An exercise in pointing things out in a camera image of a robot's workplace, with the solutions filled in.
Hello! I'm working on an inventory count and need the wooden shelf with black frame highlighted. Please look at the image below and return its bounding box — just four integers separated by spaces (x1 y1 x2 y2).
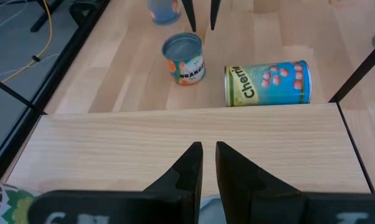
0 36 375 203

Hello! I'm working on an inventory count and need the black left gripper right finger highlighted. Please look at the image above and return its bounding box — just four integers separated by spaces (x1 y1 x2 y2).
215 141 375 224

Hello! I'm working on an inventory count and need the yellow floor cable with connector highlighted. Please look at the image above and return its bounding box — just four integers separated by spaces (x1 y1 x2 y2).
0 0 53 91

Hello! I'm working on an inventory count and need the peaches can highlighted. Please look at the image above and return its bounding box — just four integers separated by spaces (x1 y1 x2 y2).
147 0 182 26

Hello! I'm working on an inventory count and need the thin white floor cable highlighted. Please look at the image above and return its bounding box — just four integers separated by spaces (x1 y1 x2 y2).
0 0 60 78

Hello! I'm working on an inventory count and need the blue cherries can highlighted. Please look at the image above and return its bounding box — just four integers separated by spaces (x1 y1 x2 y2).
223 60 313 108

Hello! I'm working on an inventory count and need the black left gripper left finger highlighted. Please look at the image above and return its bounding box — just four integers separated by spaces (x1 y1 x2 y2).
27 141 204 224

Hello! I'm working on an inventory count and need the black desk leg frame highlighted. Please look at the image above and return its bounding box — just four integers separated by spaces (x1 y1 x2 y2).
30 0 65 34

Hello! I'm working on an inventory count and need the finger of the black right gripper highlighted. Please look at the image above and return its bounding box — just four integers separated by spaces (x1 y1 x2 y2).
181 0 197 33
210 0 221 31

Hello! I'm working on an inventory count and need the oranges can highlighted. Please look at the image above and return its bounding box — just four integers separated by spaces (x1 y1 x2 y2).
160 32 206 86

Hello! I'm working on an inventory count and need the mixed fruit can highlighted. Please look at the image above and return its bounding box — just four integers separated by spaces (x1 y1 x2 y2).
0 179 35 224

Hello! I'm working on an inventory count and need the black metal table frame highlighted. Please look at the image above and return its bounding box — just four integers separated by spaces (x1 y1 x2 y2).
0 0 112 181

